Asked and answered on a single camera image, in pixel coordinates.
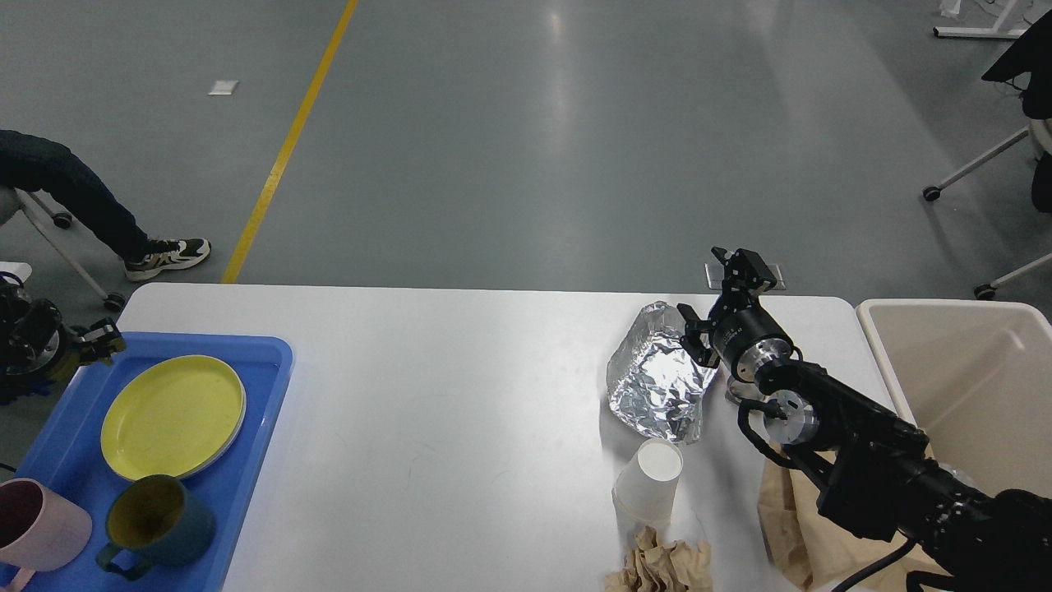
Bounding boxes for brown paper bag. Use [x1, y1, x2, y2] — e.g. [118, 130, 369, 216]
[758, 460, 906, 591]

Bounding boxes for crumpled brown paper ball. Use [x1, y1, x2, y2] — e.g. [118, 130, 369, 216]
[602, 525, 714, 591]

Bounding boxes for white paper cup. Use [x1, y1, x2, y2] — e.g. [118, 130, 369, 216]
[611, 438, 684, 527]

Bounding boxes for pale green plate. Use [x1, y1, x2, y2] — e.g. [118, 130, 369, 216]
[179, 387, 247, 479]

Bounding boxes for blue plastic tray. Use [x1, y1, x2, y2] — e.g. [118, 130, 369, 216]
[16, 332, 294, 591]

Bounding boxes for pink mug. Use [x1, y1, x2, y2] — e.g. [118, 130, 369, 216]
[1, 479, 93, 591]

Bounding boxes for metal floor socket cover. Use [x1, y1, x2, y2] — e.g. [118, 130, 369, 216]
[705, 262, 787, 291]

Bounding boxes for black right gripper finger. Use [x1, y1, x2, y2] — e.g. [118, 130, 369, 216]
[676, 303, 720, 368]
[711, 247, 778, 307]

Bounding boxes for white table leg base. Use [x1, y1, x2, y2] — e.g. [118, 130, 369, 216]
[932, 1, 1032, 41]

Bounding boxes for aluminium foil sheet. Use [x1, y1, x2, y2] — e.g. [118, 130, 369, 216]
[606, 301, 717, 445]

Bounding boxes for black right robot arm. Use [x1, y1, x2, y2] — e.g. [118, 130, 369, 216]
[677, 247, 1051, 591]

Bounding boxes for white chair with black jacket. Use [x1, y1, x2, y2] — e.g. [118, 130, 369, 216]
[921, 12, 1052, 301]

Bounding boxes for beige plastic waste bin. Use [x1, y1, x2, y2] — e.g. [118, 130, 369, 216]
[856, 298, 1051, 497]

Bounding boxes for crushed red soda can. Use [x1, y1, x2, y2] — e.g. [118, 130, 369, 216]
[725, 376, 768, 405]

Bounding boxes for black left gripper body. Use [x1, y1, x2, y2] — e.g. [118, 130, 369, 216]
[21, 298, 80, 387]

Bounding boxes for yellow plastic plate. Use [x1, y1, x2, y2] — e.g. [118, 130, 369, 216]
[100, 354, 245, 481]

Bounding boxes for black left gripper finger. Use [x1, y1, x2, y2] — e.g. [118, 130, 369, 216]
[69, 318, 127, 363]

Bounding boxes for seated person beige sweater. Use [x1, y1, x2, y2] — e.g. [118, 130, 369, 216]
[1, 130, 211, 282]

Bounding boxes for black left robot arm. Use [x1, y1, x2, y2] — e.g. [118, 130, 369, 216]
[1, 272, 127, 407]

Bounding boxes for dark teal mug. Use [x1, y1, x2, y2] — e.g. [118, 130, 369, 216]
[95, 474, 215, 581]

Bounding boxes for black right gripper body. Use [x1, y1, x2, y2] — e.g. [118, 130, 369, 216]
[708, 298, 796, 383]

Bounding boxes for white desk corner left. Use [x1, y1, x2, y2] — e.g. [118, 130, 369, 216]
[0, 260, 33, 282]

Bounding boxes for grey office chair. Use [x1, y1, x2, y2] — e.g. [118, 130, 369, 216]
[1, 185, 127, 313]

